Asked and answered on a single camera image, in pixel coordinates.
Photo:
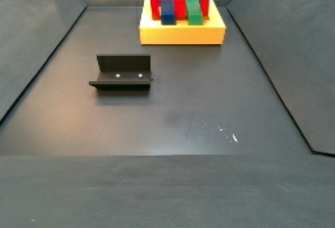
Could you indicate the green long bar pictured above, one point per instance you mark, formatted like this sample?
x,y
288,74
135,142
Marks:
x,y
193,12

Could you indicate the black U-shaped holder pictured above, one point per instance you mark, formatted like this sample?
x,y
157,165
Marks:
x,y
123,71

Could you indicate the blue long bar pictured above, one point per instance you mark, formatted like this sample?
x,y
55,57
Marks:
x,y
167,12

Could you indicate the yellow base board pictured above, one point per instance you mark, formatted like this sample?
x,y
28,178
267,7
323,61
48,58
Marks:
x,y
181,34

